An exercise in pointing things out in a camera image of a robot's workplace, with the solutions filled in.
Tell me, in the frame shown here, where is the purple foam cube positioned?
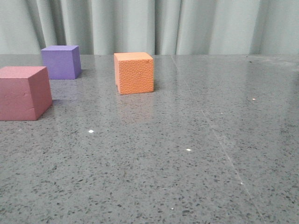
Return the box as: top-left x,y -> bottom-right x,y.
41,45 -> 81,79

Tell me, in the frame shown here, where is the pale green curtain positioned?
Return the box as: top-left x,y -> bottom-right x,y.
0,0 -> 299,55

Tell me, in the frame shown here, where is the orange foam cube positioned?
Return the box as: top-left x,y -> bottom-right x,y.
114,52 -> 154,95

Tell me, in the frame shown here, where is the pink foam cube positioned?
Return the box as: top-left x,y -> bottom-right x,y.
0,66 -> 52,121

